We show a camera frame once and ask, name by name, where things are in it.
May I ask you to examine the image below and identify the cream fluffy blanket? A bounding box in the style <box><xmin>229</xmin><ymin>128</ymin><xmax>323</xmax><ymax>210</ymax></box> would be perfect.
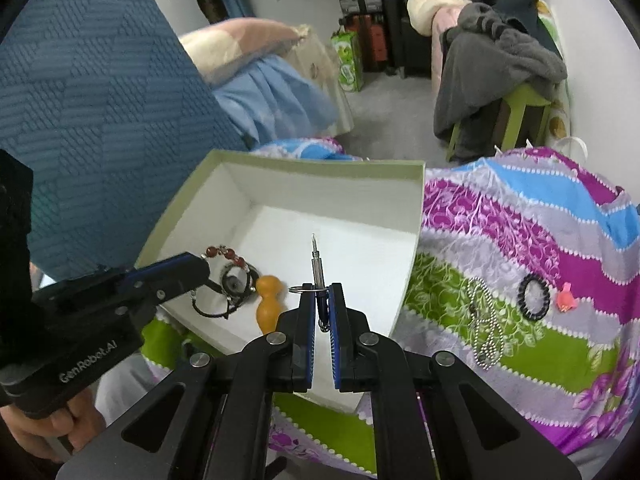
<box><xmin>407</xmin><ymin>0</ymin><xmax>472</xmax><ymax>39</ymax></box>

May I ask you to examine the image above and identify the small pink charm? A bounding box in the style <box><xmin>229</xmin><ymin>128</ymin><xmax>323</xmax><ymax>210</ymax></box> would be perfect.
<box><xmin>557</xmin><ymin>282</ymin><xmax>577</xmax><ymax>313</ymax></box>

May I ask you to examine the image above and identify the silver ball chain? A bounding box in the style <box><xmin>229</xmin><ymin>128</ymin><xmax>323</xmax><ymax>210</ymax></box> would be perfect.
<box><xmin>467</xmin><ymin>280</ymin><xmax>506</xmax><ymax>372</ymax></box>

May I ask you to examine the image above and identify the black hair tie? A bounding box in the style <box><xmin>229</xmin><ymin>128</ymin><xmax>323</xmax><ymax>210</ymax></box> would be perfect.
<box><xmin>517</xmin><ymin>274</ymin><xmax>551</xmax><ymax>320</ymax></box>

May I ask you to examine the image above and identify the grey-green cardboard box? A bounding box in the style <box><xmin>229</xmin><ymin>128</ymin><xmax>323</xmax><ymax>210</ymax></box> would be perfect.
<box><xmin>135</xmin><ymin>149</ymin><xmax>426</xmax><ymax>413</ymax></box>

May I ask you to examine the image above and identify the red suitcase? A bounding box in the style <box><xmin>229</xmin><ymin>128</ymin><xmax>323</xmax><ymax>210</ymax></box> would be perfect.
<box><xmin>344</xmin><ymin>12</ymin><xmax>389</xmax><ymax>74</ymax></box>

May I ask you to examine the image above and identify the light blue bed sheet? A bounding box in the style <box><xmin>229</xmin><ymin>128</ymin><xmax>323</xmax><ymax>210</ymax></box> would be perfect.
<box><xmin>212</xmin><ymin>55</ymin><xmax>337</xmax><ymax>142</ymax></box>

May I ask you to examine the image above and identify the white bag handle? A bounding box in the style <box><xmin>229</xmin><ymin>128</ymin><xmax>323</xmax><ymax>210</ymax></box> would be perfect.
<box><xmin>494</xmin><ymin>135</ymin><xmax>592</xmax><ymax>162</ymax></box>

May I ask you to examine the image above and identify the green plastic stool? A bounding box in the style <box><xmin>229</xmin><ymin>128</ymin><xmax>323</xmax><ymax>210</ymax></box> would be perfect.
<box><xmin>446</xmin><ymin>85</ymin><xmax>552</xmax><ymax>162</ymax></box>

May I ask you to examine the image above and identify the person's left leg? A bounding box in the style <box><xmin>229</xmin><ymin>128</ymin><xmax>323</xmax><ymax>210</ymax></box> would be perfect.
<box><xmin>94</xmin><ymin>354</ymin><xmax>169</xmax><ymax>427</ymax></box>

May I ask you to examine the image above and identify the black cord bracelet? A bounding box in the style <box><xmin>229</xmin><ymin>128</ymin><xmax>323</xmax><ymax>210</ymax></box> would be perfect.
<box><xmin>191</xmin><ymin>265</ymin><xmax>259</xmax><ymax>320</ymax></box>

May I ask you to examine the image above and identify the person's left hand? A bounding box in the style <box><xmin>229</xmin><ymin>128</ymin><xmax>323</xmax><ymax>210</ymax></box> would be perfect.
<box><xmin>0</xmin><ymin>385</ymin><xmax>107</xmax><ymax>463</ymax></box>

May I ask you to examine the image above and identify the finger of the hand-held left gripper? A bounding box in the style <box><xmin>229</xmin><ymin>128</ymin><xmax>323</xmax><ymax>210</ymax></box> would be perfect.
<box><xmin>117</xmin><ymin>255</ymin><xmax>211</xmax><ymax>311</ymax></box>
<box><xmin>37</xmin><ymin>254</ymin><xmax>188</xmax><ymax>301</ymax></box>

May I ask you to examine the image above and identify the slim metal stick with ring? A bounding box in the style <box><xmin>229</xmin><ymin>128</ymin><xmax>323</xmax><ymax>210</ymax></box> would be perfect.
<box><xmin>288</xmin><ymin>233</ymin><xmax>332</xmax><ymax>333</ymax></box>

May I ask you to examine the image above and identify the red bead bracelet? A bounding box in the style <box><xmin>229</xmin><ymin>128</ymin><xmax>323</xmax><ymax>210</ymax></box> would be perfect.
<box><xmin>202</xmin><ymin>243</ymin><xmax>252</xmax><ymax>275</ymax></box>

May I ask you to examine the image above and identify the blue quilted cushion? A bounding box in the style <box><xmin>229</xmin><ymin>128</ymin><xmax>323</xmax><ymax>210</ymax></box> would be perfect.
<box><xmin>0</xmin><ymin>0</ymin><xmax>249</xmax><ymax>283</ymax></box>

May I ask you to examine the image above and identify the black suitcase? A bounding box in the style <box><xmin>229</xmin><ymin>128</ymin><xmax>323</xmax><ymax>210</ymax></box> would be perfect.
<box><xmin>381</xmin><ymin>0</ymin><xmax>434</xmax><ymax>79</ymax></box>

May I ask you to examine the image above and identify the pink cream checked pillow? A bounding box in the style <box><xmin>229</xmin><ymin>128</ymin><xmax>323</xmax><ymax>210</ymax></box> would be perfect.
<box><xmin>179</xmin><ymin>18</ymin><xmax>307</xmax><ymax>84</ymax></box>

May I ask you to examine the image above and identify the green shopping bag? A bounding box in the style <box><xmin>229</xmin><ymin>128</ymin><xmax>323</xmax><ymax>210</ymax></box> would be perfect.
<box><xmin>331</xmin><ymin>30</ymin><xmax>365</xmax><ymax>94</ymax></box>

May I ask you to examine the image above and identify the floral printed board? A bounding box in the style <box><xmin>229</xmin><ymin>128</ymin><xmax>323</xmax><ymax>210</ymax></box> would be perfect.
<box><xmin>536</xmin><ymin>0</ymin><xmax>577</xmax><ymax>142</ymax></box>

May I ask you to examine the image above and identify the orange gourd pendant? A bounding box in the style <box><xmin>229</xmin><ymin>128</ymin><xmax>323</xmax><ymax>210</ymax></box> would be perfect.
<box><xmin>255</xmin><ymin>275</ymin><xmax>290</xmax><ymax>334</ymax></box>

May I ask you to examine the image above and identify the grey fleece garment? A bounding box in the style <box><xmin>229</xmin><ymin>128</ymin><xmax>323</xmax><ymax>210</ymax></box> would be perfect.
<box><xmin>432</xmin><ymin>2</ymin><xmax>569</xmax><ymax>162</ymax></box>

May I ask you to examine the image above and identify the colourful striped floral cloth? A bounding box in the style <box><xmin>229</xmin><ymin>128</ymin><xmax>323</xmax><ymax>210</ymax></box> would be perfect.
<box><xmin>140</xmin><ymin>135</ymin><xmax>640</xmax><ymax>476</ymax></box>

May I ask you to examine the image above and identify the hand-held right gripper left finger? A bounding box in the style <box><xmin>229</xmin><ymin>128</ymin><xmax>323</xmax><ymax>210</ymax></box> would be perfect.
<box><xmin>57</xmin><ymin>282</ymin><xmax>318</xmax><ymax>480</ymax></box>

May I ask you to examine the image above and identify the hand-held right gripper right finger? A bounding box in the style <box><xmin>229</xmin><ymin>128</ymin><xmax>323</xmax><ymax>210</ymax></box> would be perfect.
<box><xmin>328</xmin><ymin>282</ymin><xmax>583</xmax><ymax>480</ymax></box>

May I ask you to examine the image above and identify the beige floral bed cover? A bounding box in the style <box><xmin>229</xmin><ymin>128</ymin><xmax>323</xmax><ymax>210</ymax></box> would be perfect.
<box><xmin>290</xmin><ymin>29</ymin><xmax>357</xmax><ymax>137</ymax></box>

